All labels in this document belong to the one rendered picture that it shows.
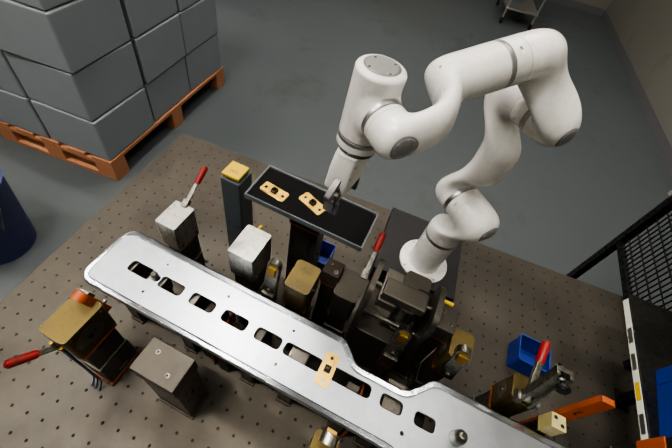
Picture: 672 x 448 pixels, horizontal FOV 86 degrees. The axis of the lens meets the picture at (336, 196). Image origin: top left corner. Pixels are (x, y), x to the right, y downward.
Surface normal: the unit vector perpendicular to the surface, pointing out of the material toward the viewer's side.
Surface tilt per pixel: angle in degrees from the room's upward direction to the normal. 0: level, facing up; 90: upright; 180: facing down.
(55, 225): 0
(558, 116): 64
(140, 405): 0
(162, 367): 0
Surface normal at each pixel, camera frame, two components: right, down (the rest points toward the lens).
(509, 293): 0.15, -0.65
